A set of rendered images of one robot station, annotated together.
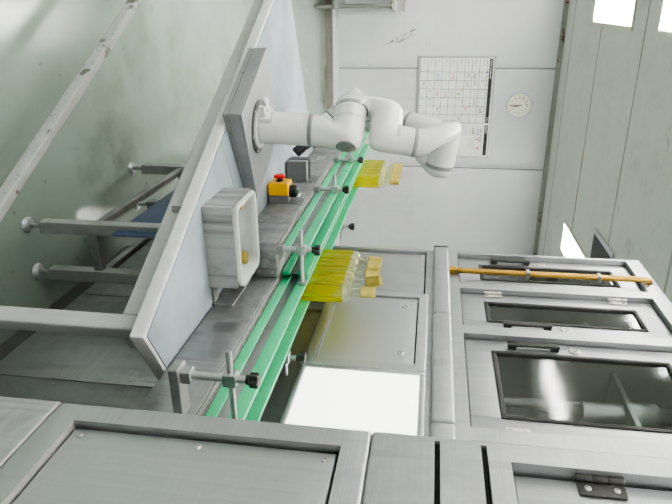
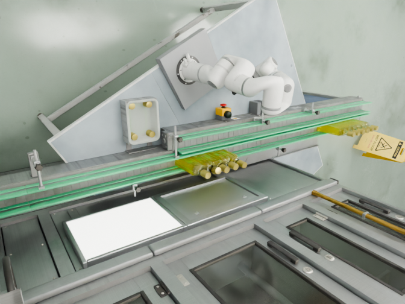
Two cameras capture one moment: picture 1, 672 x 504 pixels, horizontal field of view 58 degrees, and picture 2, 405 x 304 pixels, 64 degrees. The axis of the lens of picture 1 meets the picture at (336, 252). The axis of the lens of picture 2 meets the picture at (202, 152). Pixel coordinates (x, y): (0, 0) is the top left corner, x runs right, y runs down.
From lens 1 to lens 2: 132 cm
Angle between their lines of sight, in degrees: 44
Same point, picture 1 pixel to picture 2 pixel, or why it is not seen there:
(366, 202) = not seen: outside the picture
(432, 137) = (252, 84)
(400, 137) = (235, 81)
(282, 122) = (190, 67)
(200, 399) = (49, 175)
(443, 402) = (167, 242)
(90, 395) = not seen: hidden behind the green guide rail
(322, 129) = (202, 72)
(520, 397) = (221, 269)
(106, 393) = not seen: hidden behind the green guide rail
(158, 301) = (65, 131)
